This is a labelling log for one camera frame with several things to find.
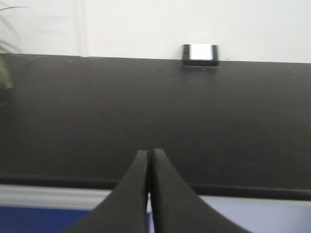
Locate green plant leaves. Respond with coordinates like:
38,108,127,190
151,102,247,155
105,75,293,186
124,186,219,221
0,2,25,106

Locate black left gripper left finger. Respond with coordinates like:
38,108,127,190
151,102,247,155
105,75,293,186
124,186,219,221
64,150,149,233

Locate black white power socket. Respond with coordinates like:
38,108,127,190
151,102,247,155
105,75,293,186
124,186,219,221
182,44,219,67

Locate left gripper black camera right finger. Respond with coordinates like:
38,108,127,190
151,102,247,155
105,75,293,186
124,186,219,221
150,149,247,233

